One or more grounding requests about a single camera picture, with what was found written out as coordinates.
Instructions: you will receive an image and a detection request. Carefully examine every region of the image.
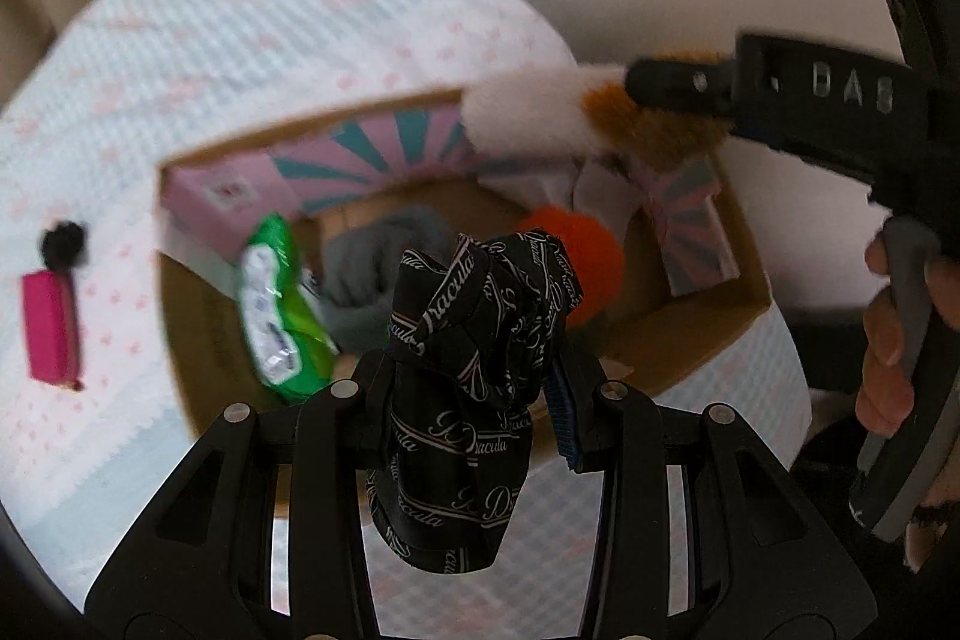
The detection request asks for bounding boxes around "brown and white plush toy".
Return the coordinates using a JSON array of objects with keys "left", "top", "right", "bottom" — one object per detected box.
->
[{"left": 461, "top": 51, "right": 740, "bottom": 172}]

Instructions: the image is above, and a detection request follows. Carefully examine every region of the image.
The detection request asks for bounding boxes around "black scrunchie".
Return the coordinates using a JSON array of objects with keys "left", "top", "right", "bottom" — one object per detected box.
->
[{"left": 41, "top": 220, "right": 89, "bottom": 272}]

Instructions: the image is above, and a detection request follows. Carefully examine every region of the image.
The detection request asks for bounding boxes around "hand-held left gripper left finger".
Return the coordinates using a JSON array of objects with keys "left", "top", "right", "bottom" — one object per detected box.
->
[{"left": 84, "top": 351, "right": 398, "bottom": 640}]

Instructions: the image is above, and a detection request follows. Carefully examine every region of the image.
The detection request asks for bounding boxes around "green tissue packet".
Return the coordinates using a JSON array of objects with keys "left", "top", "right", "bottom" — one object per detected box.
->
[{"left": 238, "top": 212, "right": 342, "bottom": 405}]

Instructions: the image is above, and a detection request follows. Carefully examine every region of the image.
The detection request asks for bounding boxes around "grey sock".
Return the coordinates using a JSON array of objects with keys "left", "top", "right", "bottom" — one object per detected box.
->
[{"left": 319, "top": 206, "right": 451, "bottom": 315}]

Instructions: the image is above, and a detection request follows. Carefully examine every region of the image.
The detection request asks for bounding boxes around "black printed cloth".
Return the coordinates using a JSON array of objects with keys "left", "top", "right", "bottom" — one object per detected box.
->
[{"left": 365, "top": 231, "right": 575, "bottom": 573}]

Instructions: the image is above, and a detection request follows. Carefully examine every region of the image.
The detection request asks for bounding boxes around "pink pouch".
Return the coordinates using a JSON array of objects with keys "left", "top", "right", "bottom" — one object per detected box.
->
[{"left": 21, "top": 271, "right": 85, "bottom": 392}]

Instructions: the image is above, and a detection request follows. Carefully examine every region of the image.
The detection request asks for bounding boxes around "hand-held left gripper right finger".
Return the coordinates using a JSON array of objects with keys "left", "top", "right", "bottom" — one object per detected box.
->
[{"left": 544, "top": 351, "right": 878, "bottom": 640}]

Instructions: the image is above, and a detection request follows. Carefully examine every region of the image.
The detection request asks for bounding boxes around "person's right hand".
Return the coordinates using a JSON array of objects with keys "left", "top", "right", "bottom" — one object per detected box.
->
[{"left": 855, "top": 231, "right": 960, "bottom": 438}]

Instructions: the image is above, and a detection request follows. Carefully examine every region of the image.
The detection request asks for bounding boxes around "orange pompom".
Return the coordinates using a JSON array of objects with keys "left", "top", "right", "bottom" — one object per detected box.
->
[{"left": 514, "top": 206, "right": 625, "bottom": 330}]

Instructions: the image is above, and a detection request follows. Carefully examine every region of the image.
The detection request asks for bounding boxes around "pink striped cardboard box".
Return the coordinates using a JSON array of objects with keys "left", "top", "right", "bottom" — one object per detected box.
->
[{"left": 154, "top": 85, "right": 773, "bottom": 408}]

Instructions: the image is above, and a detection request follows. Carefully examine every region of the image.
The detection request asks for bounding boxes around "blue checkered bed blanket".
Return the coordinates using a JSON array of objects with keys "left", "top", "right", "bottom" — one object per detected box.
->
[{"left": 0, "top": 0, "right": 815, "bottom": 640}]

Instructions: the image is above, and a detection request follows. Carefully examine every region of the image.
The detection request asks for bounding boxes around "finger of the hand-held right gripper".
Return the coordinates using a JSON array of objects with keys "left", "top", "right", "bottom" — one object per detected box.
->
[
  {"left": 625, "top": 51, "right": 743, "bottom": 114},
  {"left": 720, "top": 111, "right": 826, "bottom": 163}
]

